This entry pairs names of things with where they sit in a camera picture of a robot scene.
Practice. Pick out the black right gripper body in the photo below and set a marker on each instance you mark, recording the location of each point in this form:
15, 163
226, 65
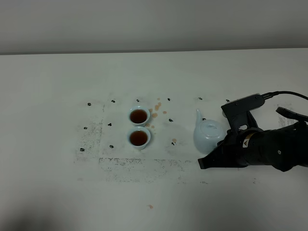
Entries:
236, 150

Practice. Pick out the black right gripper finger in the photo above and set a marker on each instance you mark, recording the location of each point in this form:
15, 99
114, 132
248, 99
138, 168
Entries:
220, 157

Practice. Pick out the light blue porcelain teapot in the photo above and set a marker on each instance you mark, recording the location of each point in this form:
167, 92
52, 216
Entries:
207, 134

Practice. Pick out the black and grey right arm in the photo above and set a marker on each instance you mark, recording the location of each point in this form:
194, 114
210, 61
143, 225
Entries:
286, 147

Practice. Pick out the near light blue teacup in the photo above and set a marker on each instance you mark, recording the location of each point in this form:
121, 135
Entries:
139, 137

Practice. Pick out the light blue teacup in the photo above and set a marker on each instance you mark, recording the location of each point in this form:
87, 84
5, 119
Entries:
139, 116
139, 137

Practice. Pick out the far light blue teacup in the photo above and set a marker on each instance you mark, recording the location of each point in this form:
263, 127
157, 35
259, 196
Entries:
139, 116

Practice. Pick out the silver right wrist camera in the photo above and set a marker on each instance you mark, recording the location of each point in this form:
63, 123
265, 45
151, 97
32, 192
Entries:
238, 112

